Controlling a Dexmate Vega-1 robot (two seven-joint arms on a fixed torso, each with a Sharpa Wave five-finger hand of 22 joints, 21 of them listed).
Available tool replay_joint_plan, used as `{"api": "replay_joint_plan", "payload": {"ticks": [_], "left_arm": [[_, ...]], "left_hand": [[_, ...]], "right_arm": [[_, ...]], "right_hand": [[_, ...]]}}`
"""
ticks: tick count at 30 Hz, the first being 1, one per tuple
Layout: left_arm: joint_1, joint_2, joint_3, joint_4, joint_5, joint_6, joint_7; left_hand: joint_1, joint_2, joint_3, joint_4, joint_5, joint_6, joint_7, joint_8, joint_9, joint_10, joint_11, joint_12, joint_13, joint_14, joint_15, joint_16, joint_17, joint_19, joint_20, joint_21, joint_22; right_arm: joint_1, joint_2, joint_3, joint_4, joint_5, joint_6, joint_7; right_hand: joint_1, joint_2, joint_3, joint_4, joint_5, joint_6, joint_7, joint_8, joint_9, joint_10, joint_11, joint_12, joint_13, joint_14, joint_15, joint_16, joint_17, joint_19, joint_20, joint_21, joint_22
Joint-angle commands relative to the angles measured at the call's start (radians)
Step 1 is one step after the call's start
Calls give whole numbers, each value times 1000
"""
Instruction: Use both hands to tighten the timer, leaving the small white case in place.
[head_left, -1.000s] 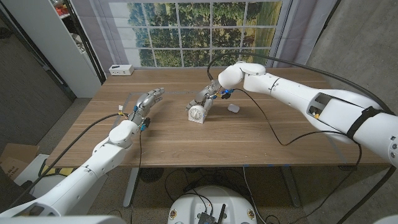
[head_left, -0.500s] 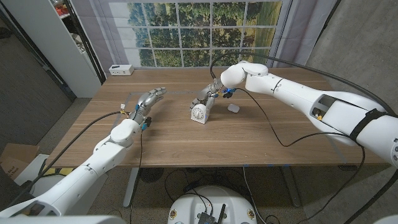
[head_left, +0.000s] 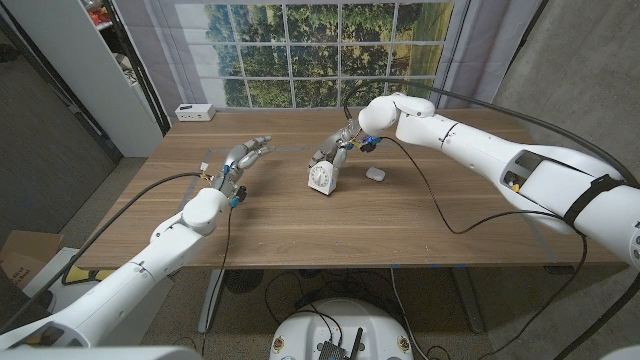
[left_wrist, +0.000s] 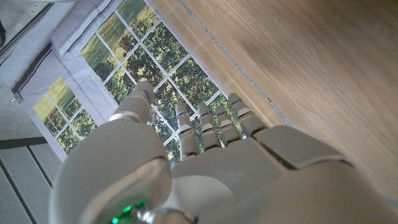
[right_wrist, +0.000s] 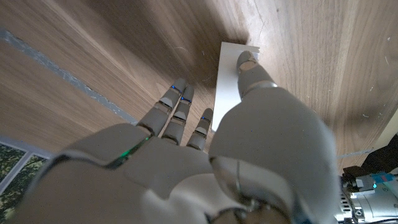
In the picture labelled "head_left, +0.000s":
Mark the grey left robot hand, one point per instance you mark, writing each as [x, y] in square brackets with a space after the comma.
[237, 160]

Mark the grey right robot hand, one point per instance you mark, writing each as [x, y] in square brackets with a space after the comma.
[334, 145]

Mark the white kitchen timer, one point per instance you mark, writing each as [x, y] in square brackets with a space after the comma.
[320, 178]

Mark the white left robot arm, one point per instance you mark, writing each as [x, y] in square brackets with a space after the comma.
[150, 260]

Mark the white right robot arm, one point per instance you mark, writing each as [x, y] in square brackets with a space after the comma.
[475, 145]

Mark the small white case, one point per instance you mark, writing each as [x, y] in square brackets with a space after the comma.
[375, 174]

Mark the long grey tape strip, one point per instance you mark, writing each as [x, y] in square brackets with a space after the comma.
[192, 184]

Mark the white power strip box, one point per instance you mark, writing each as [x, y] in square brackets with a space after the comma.
[195, 113]

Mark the forest window printed backdrop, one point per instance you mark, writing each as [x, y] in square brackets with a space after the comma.
[310, 60]

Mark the black round fan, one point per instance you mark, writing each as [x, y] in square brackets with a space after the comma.
[243, 281]

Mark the grey table leg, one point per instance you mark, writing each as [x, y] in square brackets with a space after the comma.
[467, 300]
[212, 300]

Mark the white cabinet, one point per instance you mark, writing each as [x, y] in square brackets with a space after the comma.
[100, 75]

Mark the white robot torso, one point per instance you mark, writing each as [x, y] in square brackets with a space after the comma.
[340, 320]

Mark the yellow flat floor item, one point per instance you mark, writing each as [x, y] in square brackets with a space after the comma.
[87, 275]

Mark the brown cardboard box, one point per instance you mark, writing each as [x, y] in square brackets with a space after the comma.
[25, 255]

